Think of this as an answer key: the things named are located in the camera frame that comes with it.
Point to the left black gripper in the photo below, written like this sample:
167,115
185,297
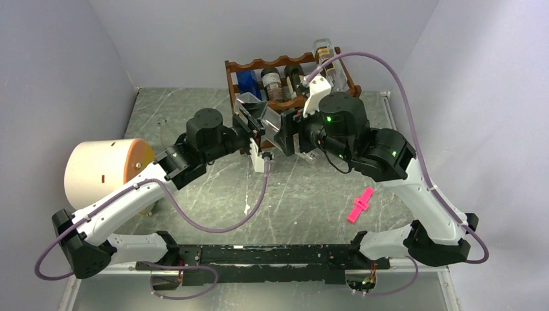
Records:
255,113

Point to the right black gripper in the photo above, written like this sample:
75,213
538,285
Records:
293,122

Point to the labelled green wine bottle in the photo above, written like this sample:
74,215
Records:
272,84

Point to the blue square glass bottle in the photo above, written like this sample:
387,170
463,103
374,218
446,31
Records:
248,83

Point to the dark green wine bottle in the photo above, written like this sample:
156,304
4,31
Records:
294,78

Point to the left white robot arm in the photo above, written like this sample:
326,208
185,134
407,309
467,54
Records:
88,237

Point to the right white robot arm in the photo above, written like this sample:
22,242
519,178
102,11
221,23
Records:
340,128

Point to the wooden wine rack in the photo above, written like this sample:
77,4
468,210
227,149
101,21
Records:
257,65

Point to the pink plastic clip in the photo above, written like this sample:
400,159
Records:
360,204

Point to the white orange cylinder drum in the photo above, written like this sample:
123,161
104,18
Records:
97,168

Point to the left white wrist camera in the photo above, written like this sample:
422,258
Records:
261,160

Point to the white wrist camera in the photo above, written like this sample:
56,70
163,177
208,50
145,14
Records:
318,89
261,160

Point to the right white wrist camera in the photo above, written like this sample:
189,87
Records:
318,89

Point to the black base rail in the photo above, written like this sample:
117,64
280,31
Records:
327,263

